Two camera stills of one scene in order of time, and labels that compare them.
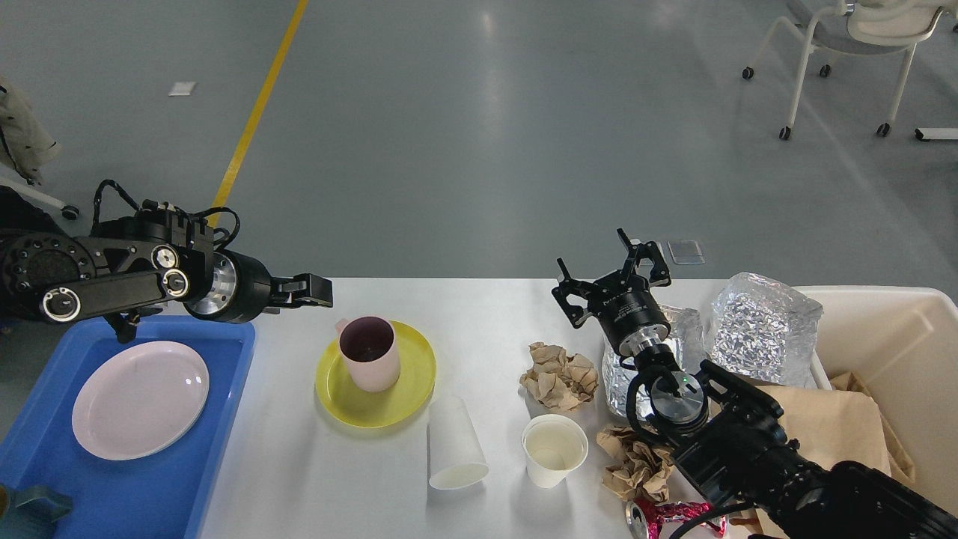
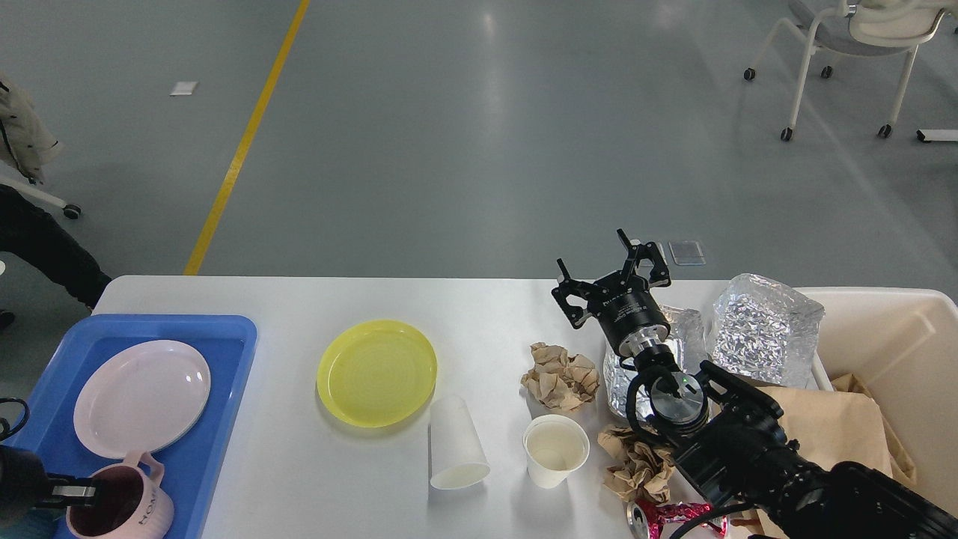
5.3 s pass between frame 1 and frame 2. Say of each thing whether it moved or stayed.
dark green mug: stayed
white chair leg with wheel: stayed
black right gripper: stayed
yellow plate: stayed
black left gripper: moved
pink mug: moved
